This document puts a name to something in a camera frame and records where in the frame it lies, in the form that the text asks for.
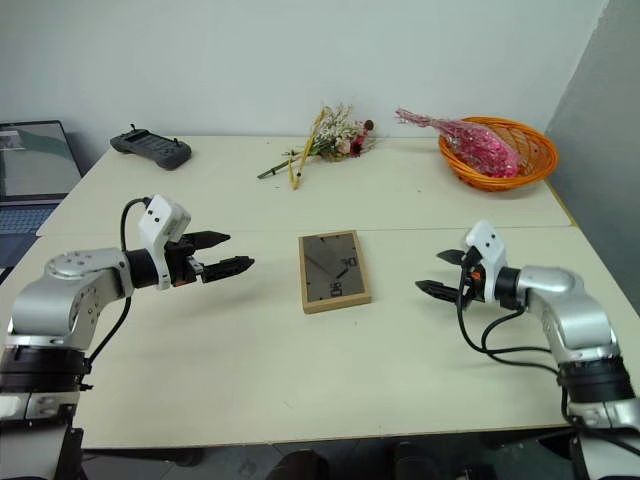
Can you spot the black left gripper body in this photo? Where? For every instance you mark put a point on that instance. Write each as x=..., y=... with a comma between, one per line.
x=181, y=264

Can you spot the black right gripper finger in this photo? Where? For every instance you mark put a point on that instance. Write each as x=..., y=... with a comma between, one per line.
x=451, y=256
x=434, y=289

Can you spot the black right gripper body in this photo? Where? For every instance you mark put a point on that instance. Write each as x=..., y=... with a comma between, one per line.
x=471, y=280

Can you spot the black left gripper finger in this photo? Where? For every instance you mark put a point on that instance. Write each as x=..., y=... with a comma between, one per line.
x=227, y=267
x=210, y=239

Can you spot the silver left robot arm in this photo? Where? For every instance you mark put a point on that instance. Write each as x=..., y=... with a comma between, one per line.
x=60, y=295

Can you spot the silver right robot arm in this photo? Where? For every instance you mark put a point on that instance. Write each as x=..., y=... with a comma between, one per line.
x=570, y=320

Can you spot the laptop computer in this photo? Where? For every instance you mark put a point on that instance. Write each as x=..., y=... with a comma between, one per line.
x=30, y=190

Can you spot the dark grey handheld controller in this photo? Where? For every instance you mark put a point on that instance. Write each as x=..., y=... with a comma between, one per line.
x=150, y=147

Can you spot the orange woven basket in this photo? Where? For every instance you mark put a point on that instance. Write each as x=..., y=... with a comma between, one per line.
x=497, y=152

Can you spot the pink dried flower bunch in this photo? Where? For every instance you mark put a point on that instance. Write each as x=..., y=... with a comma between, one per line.
x=475, y=145

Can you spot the dried flower bouquet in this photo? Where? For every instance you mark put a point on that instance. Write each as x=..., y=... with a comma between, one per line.
x=327, y=137

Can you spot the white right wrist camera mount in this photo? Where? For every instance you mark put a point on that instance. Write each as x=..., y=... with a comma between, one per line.
x=487, y=250

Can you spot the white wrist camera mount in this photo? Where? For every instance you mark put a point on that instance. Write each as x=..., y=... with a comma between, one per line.
x=487, y=250
x=161, y=225

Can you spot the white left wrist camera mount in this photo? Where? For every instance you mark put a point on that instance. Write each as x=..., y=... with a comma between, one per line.
x=161, y=225

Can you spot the wooden framed grey board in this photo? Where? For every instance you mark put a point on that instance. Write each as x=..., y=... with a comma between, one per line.
x=334, y=272

